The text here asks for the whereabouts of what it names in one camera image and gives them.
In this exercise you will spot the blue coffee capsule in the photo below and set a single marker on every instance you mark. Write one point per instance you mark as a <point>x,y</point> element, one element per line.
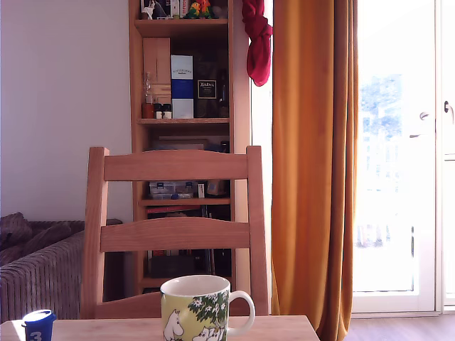
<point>37,325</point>

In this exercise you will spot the brown pouch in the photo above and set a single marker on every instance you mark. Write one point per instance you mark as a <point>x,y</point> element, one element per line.
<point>216,188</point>

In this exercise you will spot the small white carton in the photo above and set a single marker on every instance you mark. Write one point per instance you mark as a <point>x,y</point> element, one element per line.
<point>201,190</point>

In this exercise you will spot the wooden slat back chair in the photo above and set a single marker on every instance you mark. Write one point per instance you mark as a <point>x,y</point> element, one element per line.
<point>174,165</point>

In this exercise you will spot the clear plastic storage box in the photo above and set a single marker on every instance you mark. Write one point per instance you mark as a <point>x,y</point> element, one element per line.
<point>170,190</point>

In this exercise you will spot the red book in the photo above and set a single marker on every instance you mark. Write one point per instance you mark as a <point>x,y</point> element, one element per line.
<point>170,209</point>

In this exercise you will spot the small dark spice bottle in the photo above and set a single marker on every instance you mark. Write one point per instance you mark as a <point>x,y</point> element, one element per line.
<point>167,112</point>
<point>158,112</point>

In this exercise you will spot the black bottle carton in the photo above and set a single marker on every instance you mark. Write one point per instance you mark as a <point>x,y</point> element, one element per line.
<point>207,89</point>

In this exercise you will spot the orange curtain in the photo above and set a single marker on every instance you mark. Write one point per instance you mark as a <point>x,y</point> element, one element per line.
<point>309,142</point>

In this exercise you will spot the white and blue carton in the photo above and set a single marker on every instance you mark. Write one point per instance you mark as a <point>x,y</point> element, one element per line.
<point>182,89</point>

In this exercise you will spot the amber glass jar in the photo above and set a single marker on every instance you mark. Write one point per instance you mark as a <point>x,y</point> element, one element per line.
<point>148,111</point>

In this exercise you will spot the clear glass bottle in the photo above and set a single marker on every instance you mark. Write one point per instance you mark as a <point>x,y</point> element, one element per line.
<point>148,89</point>

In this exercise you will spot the red knotted cloth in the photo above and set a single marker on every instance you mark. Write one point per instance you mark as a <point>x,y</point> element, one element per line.
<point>259,60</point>

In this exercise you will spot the light wooden box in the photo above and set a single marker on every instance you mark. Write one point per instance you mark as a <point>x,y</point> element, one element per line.
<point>156,57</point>

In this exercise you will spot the green cartoon print mug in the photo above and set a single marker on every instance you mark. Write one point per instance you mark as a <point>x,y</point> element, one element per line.
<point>185,312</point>

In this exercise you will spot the tall wooden bookshelf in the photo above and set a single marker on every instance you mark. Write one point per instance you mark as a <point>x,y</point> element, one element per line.
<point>181,26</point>

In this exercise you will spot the orange parrot toy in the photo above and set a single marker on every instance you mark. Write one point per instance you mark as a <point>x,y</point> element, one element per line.
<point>205,9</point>

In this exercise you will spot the green parrot toy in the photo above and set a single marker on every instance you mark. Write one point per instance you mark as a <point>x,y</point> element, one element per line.
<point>193,10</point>

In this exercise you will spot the white balcony door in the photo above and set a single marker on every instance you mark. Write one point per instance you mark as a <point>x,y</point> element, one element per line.
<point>435,213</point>

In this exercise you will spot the grey ribbed sofa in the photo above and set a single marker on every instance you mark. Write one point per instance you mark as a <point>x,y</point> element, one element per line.
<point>39,280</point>

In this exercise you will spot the photo frame with figures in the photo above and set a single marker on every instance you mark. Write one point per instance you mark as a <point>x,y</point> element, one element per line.
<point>156,7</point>

